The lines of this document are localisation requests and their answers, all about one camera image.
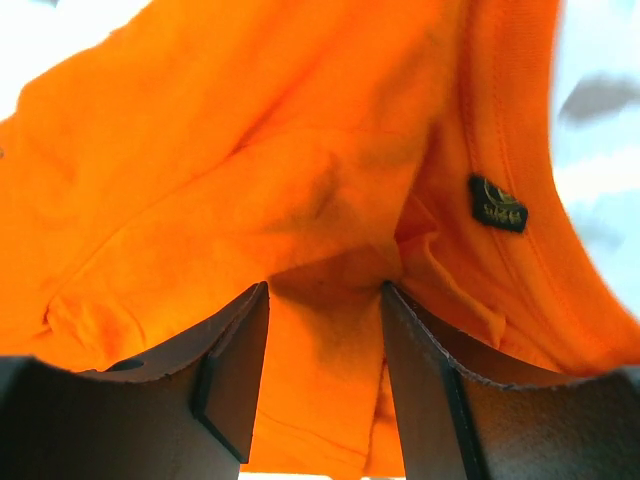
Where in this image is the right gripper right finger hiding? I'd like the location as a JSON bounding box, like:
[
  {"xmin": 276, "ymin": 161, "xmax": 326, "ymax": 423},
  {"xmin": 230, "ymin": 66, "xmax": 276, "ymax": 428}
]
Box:
[{"xmin": 382, "ymin": 284, "xmax": 639, "ymax": 480}]

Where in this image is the orange t-shirt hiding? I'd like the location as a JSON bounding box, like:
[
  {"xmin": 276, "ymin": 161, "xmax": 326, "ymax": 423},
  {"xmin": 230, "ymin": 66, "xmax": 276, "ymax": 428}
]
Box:
[{"xmin": 1, "ymin": 1, "xmax": 639, "ymax": 479}]

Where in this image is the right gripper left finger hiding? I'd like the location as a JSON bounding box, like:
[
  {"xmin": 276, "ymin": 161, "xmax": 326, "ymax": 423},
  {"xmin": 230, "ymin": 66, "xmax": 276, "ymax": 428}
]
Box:
[{"xmin": 1, "ymin": 283, "xmax": 269, "ymax": 479}]

